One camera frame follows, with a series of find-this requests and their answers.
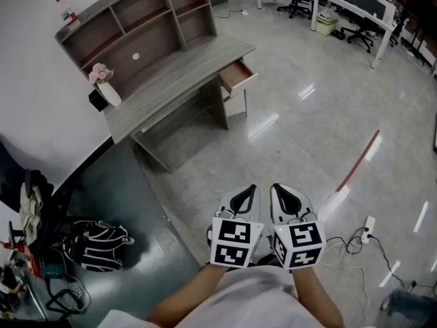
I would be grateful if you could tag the grey wooden shelf unit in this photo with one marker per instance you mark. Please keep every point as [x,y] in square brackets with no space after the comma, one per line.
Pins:
[143,29]

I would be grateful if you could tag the white ceramic vase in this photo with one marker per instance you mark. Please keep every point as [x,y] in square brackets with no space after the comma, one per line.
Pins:
[111,94]

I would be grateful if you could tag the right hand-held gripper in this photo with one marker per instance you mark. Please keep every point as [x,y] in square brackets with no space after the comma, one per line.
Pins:
[300,244]

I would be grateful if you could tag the wooden drawer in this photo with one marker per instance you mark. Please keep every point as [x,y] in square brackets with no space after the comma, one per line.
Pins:
[235,75]

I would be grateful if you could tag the black white striped backpack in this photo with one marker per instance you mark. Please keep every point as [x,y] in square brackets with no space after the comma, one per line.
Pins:
[99,248]

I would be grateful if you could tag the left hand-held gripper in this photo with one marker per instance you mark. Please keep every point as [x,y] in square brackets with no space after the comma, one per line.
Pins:
[232,241]

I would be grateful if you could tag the black jacket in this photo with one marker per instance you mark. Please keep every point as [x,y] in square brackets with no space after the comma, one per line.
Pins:
[39,181]

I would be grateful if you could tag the long white office desk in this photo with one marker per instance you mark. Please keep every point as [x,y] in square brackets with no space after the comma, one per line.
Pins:
[351,5]

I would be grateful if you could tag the black desk partition screen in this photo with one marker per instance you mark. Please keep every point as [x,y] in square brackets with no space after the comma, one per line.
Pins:
[372,3]

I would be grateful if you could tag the black display on stand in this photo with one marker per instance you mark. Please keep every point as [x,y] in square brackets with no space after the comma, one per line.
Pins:
[421,19]

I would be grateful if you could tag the person's right forearm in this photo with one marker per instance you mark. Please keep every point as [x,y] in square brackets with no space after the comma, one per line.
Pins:
[314,296]

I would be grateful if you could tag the clear plastic bottle red label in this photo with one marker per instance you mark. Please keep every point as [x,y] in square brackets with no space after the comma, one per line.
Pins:
[69,14]

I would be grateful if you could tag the red floor tape strip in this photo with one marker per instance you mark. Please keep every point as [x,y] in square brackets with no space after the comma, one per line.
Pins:
[358,161]

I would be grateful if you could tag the black box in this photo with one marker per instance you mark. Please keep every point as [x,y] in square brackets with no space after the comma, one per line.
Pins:
[97,102]

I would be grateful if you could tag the grey wooden desk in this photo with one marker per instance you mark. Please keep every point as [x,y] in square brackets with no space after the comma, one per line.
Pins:
[170,87]

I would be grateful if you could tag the person's white shirt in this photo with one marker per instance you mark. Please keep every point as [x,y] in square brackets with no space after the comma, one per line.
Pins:
[252,302]

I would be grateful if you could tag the beige storage box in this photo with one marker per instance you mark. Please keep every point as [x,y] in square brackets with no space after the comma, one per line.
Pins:
[326,24]

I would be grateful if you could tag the beige cloth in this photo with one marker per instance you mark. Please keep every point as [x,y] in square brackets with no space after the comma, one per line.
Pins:
[30,214]

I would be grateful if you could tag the person's left forearm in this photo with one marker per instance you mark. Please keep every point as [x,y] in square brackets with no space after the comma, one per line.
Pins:
[191,292]

